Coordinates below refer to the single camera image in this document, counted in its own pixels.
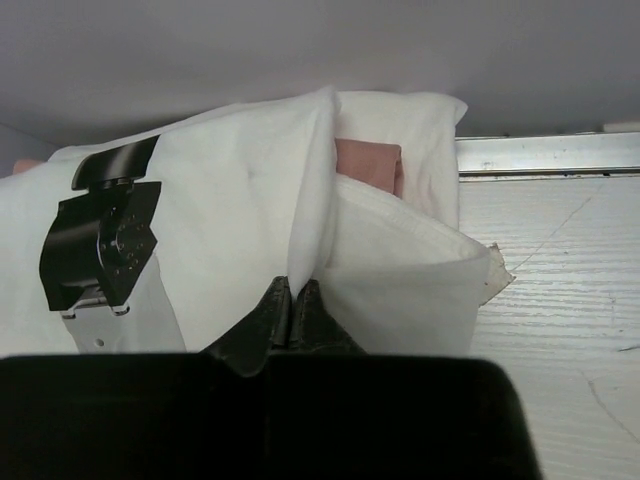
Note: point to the plain white t shirt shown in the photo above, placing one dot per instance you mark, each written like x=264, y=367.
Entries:
x=250, y=192

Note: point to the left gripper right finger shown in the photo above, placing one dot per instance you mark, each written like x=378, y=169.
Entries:
x=312, y=330

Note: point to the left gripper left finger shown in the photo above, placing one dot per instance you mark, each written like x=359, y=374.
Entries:
x=246, y=347

